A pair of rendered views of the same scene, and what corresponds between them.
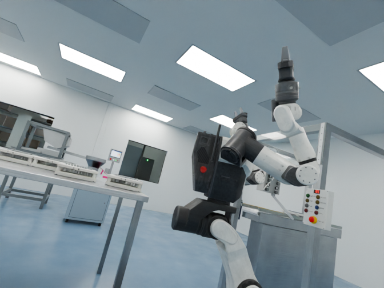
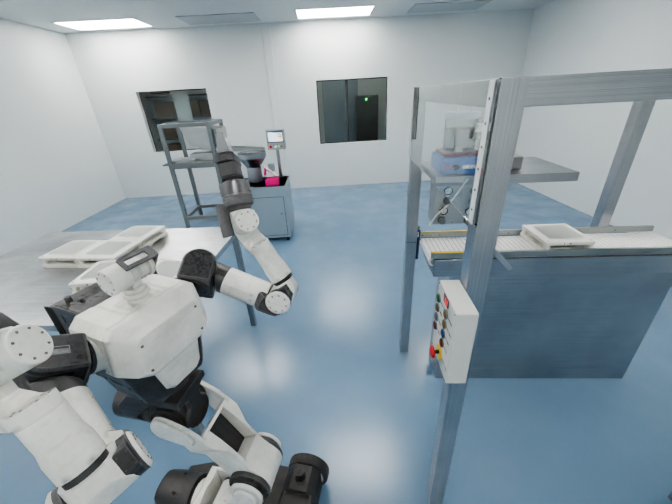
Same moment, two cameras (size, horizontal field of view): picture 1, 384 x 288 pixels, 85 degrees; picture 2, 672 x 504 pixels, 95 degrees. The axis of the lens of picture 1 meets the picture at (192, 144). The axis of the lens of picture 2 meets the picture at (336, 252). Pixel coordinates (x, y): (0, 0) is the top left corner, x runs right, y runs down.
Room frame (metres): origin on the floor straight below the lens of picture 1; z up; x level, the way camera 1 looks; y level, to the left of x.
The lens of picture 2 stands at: (0.72, -0.97, 1.73)
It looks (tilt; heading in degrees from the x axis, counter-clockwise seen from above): 27 degrees down; 25
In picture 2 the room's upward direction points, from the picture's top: 3 degrees counter-clockwise
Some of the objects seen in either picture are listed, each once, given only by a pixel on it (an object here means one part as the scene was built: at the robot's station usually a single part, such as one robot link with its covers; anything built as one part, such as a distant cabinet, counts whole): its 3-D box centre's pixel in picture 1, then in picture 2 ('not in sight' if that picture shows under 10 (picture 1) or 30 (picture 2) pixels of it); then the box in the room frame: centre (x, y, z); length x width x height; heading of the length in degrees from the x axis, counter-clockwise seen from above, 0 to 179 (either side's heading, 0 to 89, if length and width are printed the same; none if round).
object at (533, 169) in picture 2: not in sight; (489, 170); (2.47, -1.04, 1.36); 0.62 x 0.38 x 0.04; 111
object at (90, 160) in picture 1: (96, 168); (258, 166); (4.08, 1.63, 0.95); 0.49 x 0.36 x 0.38; 116
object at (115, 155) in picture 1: (112, 164); (277, 154); (4.27, 1.44, 1.07); 0.23 x 0.10 x 0.62; 116
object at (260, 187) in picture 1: (268, 183); (454, 200); (2.27, -0.90, 1.25); 0.22 x 0.11 x 0.20; 111
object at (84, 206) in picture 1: (90, 199); (268, 209); (4.05, 1.57, 0.38); 0.63 x 0.57 x 0.76; 116
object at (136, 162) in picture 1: (143, 162); (352, 111); (6.96, 1.40, 1.43); 1.38 x 0.01 x 1.16; 116
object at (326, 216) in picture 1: (318, 208); (452, 330); (1.52, -0.98, 1.08); 0.17 x 0.06 x 0.26; 21
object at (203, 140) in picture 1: (218, 166); (140, 333); (1.11, -0.16, 1.16); 0.34 x 0.30 x 0.36; 0
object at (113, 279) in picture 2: (236, 132); (127, 277); (1.11, -0.22, 1.36); 0.10 x 0.07 x 0.09; 0
